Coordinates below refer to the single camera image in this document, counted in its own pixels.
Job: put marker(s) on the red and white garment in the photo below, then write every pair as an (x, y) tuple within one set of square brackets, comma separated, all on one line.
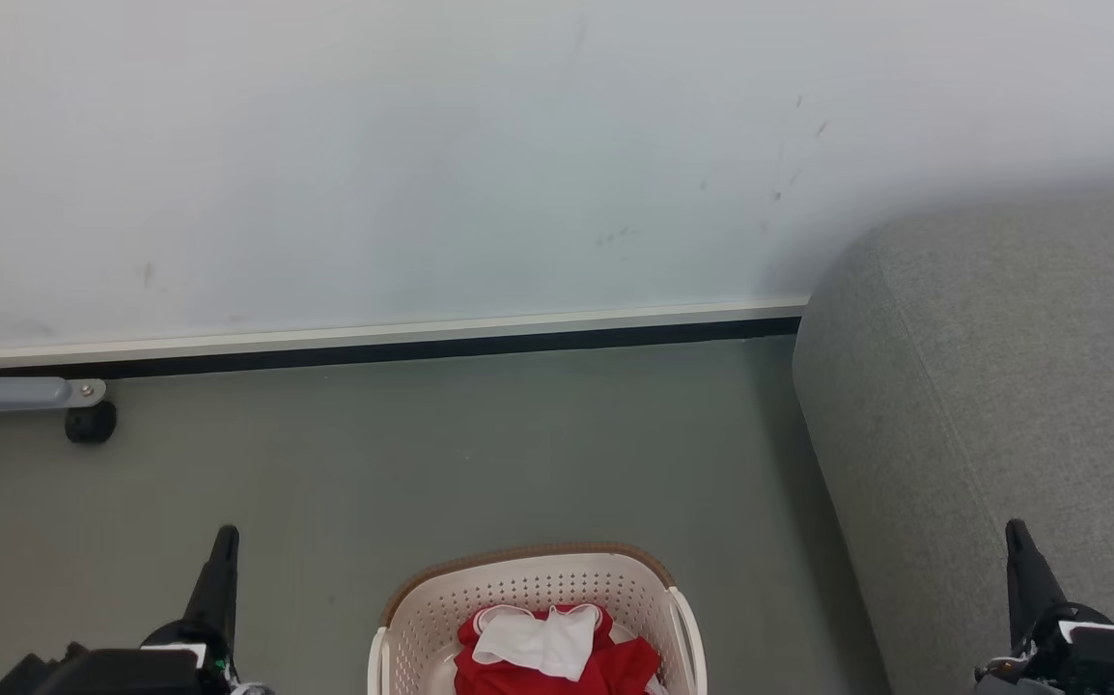
[(615, 666)]

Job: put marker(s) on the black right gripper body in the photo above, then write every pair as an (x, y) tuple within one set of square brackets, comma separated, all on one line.
[(1098, 656)]

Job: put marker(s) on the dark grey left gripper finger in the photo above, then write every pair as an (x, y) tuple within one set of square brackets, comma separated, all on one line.
[(217, 584)]

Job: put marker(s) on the grey metal stand leg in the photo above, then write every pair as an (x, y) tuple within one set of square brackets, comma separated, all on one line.
[(7, 393)]

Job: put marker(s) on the grey fabric sofa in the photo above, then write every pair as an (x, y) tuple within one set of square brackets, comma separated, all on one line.
[(1001, 386)]

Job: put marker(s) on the black caster wheel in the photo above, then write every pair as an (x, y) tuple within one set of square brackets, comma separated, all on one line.
[(91, 423)]

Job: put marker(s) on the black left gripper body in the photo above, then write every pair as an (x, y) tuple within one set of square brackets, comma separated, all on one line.
[(113, 671)]

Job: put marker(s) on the white and black baseboard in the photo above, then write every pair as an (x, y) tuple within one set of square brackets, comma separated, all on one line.
[(374, 343)]

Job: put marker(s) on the cream perforated laundry basket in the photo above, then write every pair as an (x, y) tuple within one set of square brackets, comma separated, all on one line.
[(538, 584)]

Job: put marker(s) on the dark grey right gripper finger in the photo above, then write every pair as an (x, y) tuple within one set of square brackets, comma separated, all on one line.
[(1030, 584)]

